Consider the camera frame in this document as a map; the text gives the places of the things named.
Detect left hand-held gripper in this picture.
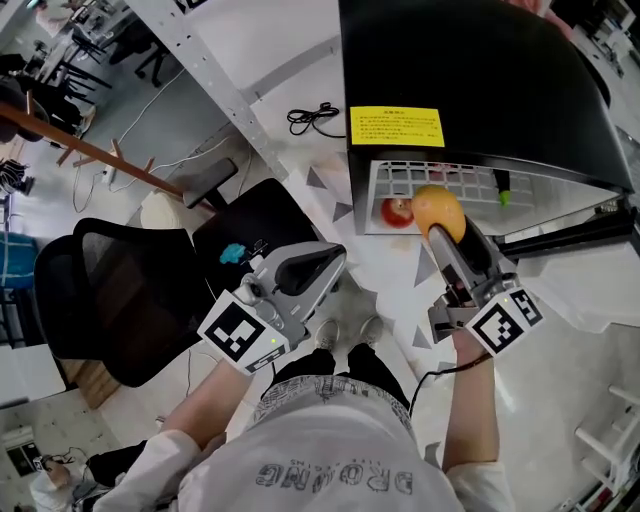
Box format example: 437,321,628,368
197,242,349,376

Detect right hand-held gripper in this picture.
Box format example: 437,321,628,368
427,214,546,358

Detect orange fruit food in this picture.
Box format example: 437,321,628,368
410,184,468,245

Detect red apple food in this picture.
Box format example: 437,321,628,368
380,196,416,229

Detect black mini fridge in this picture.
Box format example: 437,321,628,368
338,0,640,262

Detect person's left forearm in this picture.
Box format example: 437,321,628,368
158,355,257,454

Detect person's right forearm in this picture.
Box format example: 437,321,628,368
439,328,502,472

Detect person's left shoe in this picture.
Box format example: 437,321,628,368
314,319,341,352

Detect person's shoe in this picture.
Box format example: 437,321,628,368
357,315,385,349
314,319,341,352

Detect person's right shoe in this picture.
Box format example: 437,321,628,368
357,315,385,349

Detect person's black trousers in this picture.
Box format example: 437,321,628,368
269,344,412,411

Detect white round cushion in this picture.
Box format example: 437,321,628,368
138,191,190,230

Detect black mesh office chair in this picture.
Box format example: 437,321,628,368
33,158,322,389

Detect person's white printed shirt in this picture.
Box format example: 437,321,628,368
92,375,516,512

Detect white metal rack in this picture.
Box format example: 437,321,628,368
573,383,640,504

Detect wooden coat rack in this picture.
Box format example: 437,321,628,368
0,92,214,212

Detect wooden board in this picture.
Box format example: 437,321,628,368
58,355,120,412

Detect black swivel chair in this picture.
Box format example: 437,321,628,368
106,27,172,89

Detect blue storage bin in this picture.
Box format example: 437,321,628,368
0,231,40,290

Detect white wire fridge shelf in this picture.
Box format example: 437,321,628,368
372,160,534,201

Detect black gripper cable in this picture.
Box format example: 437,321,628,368
406,349,495,419

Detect coiled black cable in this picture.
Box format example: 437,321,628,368
286,101,347,139

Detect white perforated metal post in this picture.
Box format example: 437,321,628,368
124,0,292,182

